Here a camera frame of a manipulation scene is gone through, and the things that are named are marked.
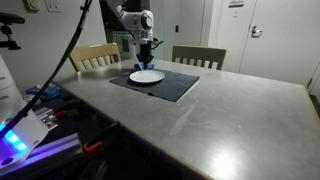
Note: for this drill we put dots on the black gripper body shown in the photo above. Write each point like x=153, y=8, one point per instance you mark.
x=145, y=50

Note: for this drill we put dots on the blue microfibre cloth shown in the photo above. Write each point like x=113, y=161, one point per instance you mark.
x=138, y=67

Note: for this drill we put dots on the white round plate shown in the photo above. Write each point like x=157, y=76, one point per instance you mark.
x=146, y=76

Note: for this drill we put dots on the dark blue placemat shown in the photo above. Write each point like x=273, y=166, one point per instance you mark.
x=173, y=86

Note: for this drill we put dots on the light wooden chair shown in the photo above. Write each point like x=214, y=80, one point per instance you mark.
x=96, y=50

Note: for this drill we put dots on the dark wooden chair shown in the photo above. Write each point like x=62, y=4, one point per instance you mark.
x=198, y=52

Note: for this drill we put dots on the blue tissue pack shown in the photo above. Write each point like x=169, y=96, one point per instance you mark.
x=52, y=93

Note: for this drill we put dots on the white door sign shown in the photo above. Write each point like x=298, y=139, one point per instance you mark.
x=236, y=3

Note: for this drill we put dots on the short aluminium profile block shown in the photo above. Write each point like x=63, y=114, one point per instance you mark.
x=45, y=116

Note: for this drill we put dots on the small white round object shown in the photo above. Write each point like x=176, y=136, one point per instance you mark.
x=29, y=101

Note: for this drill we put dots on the white device with blue light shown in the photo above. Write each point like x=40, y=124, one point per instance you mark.
x=56, y=148

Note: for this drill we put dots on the black wall switch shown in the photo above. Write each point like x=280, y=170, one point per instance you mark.
x=176, y=28

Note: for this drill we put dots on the white double switch plate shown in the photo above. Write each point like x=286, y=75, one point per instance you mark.
x=53, y=5

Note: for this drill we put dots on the black camera on stand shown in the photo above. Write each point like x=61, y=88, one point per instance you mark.
x=10, y=18

